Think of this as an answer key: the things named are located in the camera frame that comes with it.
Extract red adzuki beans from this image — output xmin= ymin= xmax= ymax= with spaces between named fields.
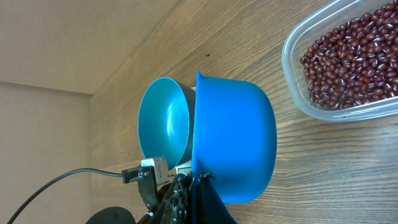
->
xmin=300 ymin=1 xmax=397 ymax=110

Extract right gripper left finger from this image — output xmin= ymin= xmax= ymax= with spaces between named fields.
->
xmin=149 ymin=174 xmax=192 ymax=224

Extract left black cable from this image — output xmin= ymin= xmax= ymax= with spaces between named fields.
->
xmin=6 ymin=167 xmax=124 ymax=224

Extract blue plastic measuring scoop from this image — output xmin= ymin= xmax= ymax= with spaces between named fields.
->
xmin=190 ymin=70 xmax=278 ymax=224

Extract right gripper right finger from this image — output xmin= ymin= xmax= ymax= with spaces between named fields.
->
xmin=197 ymin=171 xmax=237 ymax=224

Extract white digital kitchen scale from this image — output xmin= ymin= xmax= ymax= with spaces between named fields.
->
xmin=175 ymin=160 xmax=192 ymax=175

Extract teal blue bowl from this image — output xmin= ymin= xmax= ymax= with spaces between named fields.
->
xmin=137 ymin=77 xmax=195 ymax=169

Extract clear plastic bean container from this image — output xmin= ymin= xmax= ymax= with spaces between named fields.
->
xmin=281 ymin=0 xmax=398 ymax=123

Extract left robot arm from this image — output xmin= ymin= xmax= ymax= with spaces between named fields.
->
xmin=86 ymin=207 xmax=155 ymax=224

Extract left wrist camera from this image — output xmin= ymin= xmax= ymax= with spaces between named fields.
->
xmin=122 ymin=156 xmax=169 ymax=186

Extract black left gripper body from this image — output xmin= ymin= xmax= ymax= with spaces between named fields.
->
xmin=138 ymin=182 xmax=171 ymax=223

